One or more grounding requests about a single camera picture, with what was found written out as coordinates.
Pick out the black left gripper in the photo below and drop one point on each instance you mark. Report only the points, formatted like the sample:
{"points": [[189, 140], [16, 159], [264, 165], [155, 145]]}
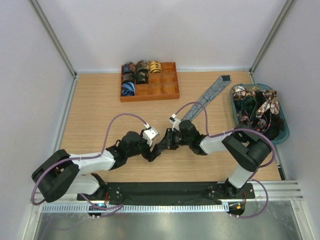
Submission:
{"points": [[148, 154]]}

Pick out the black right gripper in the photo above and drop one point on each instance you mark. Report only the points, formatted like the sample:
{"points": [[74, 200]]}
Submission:
{"points": [[170, 133]]}

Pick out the grey floral tie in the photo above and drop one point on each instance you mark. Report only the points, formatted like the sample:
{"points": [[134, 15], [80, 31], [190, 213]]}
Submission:
{"points": [[212, 92]]}

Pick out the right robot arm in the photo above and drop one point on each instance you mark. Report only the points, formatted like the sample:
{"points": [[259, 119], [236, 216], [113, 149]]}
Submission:
{"points": [[248, 147]]}

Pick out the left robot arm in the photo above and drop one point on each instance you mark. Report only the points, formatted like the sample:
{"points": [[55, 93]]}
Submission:
{"points": [[64, 174]]}

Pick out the blue striped rolled tie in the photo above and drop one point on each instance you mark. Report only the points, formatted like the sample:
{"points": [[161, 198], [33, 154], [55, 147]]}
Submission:
{"points": [[128, 89]]}

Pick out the orange compartment tray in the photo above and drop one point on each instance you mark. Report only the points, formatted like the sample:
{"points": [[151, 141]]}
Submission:
{"points": [[160, 86]]}

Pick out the dark brown rolled tie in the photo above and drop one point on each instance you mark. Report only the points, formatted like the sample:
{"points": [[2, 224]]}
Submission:
{"points": [[128, 77]]}

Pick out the dark green tie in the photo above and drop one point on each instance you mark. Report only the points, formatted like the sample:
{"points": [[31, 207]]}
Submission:
{"points": [[248, 104]]}

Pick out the dark camouflage rolled tie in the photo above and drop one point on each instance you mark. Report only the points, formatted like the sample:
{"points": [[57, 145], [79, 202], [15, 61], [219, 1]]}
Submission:
{"points": [[141, 77]]}

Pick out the navy orange rolled tie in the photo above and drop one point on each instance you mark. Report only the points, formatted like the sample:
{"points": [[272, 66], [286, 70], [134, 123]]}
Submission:
{"points": [[129, 68]]}

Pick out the yellow black rolled tie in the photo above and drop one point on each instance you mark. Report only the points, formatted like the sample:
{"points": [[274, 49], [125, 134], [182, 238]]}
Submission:
{"points": [[155, 66]]}

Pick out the brown blue rolled tie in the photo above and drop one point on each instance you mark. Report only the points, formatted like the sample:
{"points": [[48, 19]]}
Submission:
{"points": [[142, 65]]}

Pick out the dark navy floral tie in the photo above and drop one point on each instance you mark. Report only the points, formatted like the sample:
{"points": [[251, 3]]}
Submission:
{"points": [[259, 124]]}

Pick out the brown blue floral tie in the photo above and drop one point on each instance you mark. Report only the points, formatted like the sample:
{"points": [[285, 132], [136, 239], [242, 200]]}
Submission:
{"points": [[267, 100]]}

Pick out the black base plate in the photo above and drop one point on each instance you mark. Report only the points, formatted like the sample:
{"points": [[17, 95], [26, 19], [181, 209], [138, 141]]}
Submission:
{"points": [[171, 193]]}

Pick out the white slotted cable duct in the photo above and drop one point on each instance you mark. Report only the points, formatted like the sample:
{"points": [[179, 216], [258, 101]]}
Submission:
{"points": [[87, 208]]}

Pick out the aluminium frame rail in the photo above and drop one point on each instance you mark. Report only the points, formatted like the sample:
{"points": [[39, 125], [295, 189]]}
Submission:
{"points": [[286, 190]]}

